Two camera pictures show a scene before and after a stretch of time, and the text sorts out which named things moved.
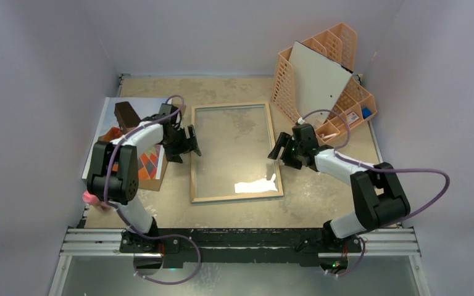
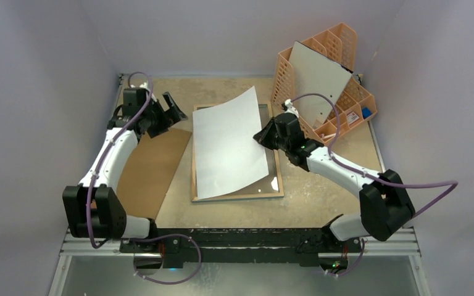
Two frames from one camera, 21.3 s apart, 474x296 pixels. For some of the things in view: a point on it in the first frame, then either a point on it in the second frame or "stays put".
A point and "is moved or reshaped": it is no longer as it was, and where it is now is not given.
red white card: x=352 y=117 stays put
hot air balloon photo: x=150 y=160 -> x=226 y=156
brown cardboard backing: x=154 y=184 is moved or reshaped
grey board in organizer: x=320 y=82 stays put
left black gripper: x=173 y=153 -> x=166 y=121
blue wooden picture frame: x=276 y=164 -> x=266 y=114
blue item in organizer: x=366 y=112 stays put
